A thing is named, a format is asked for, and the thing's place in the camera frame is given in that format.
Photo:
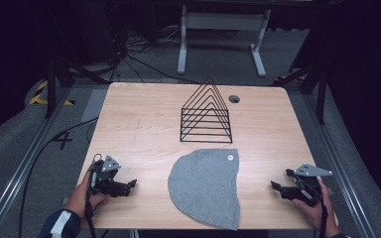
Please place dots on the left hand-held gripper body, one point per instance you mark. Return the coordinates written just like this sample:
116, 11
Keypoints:
107, 185

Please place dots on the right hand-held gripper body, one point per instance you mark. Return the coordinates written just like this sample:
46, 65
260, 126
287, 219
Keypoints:
306, 190

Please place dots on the person's right hand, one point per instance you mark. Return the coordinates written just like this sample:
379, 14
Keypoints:
316, 211

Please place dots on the person's left hand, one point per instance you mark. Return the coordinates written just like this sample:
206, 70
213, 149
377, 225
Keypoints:
79, 198

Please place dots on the grey felt cloth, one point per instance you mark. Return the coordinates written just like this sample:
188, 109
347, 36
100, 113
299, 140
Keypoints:
205, 188

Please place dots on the black metal stand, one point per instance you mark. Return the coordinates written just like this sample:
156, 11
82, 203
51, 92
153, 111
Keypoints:
320, 95
50, 89

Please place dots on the yellow black hazard tape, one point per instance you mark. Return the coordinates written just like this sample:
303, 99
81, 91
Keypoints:
39, 95

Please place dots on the aluminium floor rail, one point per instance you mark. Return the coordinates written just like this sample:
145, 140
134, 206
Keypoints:
23, 168
340, 168

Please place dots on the white metal table frame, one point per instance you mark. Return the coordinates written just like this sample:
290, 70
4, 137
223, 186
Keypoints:
223, 21

